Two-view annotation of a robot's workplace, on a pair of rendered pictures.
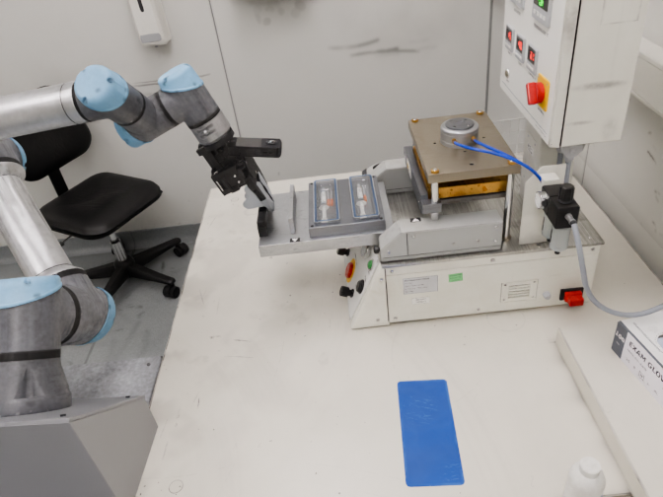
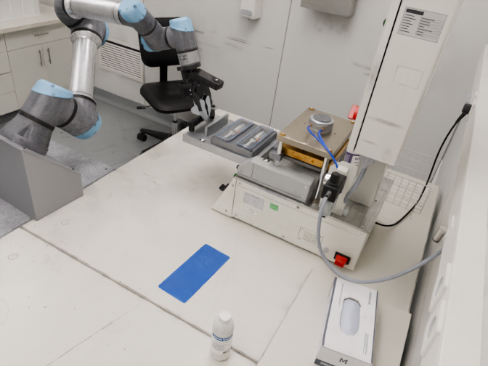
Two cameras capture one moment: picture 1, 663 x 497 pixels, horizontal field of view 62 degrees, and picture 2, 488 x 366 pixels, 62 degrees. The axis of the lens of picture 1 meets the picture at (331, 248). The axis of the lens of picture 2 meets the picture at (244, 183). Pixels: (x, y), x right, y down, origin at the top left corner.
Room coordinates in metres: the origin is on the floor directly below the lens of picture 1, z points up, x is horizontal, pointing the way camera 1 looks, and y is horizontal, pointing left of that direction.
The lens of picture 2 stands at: (-0.13, -0.54, 1.68)
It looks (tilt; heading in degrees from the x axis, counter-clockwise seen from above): 34 degrees down; 21
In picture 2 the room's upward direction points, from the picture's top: 8 degrees clockwise
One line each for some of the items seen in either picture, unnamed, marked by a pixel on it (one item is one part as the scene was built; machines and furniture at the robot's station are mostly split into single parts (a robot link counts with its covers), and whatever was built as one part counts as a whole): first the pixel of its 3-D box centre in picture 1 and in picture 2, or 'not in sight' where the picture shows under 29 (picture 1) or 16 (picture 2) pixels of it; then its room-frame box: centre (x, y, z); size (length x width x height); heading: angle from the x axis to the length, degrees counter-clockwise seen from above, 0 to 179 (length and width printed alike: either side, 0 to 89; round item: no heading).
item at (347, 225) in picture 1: (344, 204); (245, 136); (1.08, -0.04, 0.98); 0.20 x 0.17 x 0.03; 177
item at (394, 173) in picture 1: (417, 173); not in sight; (1.21, -0.24, 0.97); 0.25 x 0.05 x 0.07; 87
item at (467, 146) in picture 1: (476, 153); (324, 141); (1.05, -0.33, 1.08); 0.31 x 0.24 x 0.13; 177
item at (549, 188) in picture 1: (553, 213); (330, 190); (0.84, -0.42, 1.05); 0.15 x 0.05 x 0.15; 177
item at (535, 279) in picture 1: (455, 248); (298, 197); (1.05, -0.29, 0.84); 0.53 x 0.37 x 0.17; 87
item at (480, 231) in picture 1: (435, 236); (272, 176); (0.93, -0.22, 0.97); 0.26 x 0.05 x 0.07; 87
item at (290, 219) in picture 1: (325, 211); (233, 136); (1.08, 0.00, 0.97); 0.30 x 0.22 x 0.08; 87
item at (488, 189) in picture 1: (459, 160); (315, 141); (1.06, -0.30, 1.07); 0.22 x 0.17 x 0.10; 177
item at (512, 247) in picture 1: (472, 210); (316, 179); (1.07, -0.34, 0.93); 0.46 x 0.35 x 0.01; 87
